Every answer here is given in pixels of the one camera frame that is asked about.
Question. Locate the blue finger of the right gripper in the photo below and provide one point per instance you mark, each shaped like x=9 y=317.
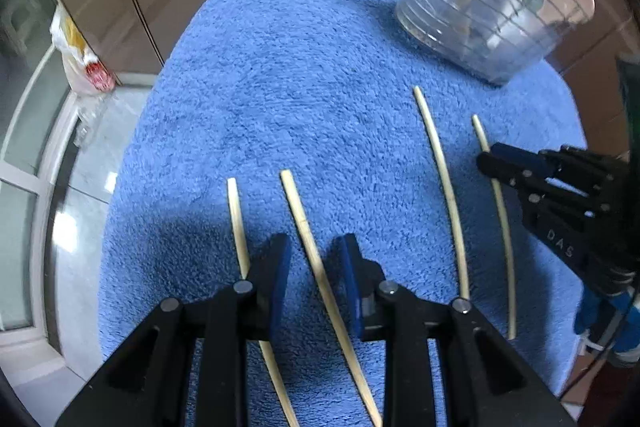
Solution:
x=505 y=174
x=569 y=164

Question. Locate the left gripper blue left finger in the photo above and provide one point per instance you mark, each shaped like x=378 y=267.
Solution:
x=145 y=382

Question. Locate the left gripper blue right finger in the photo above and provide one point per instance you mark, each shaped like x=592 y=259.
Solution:
x=485 y=382

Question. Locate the blue terry towel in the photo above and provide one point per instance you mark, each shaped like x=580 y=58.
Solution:
x=323 y=88

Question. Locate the glass sliding door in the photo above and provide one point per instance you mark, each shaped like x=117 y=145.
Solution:
x=37 y=114

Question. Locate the plastic bag on floor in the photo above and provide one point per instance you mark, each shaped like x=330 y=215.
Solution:
x=84 y=71

